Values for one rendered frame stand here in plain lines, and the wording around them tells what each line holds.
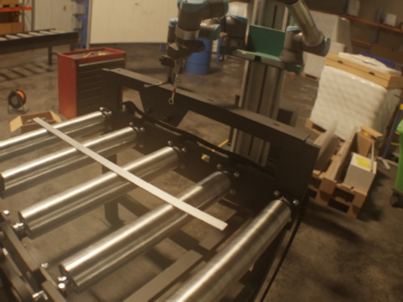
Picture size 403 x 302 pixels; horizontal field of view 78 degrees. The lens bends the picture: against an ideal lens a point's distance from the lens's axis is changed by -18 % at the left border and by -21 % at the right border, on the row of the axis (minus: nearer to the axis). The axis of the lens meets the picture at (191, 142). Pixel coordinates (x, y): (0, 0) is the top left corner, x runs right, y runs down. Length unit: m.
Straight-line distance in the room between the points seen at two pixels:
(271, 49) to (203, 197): 1.49
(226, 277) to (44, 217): 0.63
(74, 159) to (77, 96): 2.11
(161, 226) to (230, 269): 0.28
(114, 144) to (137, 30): 4.66
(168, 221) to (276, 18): 1.84
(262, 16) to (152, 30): 3.95
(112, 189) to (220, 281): 0.58
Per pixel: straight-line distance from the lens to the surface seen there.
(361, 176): 2.89
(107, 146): 1.50
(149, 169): 1.31
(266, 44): 2.37
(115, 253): 0.91
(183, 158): 1.48
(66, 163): 1.39
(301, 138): 1.16
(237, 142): 2.68
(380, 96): 4.25
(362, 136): 3.74
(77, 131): 1.72
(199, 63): 6.83
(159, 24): 6.18
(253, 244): 0.99
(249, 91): 2.52
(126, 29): 5.98
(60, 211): 1.09
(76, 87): 3.43
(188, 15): 1.11
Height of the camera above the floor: 1.58
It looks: 26 degrees down
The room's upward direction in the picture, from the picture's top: 7 degrees clockwise
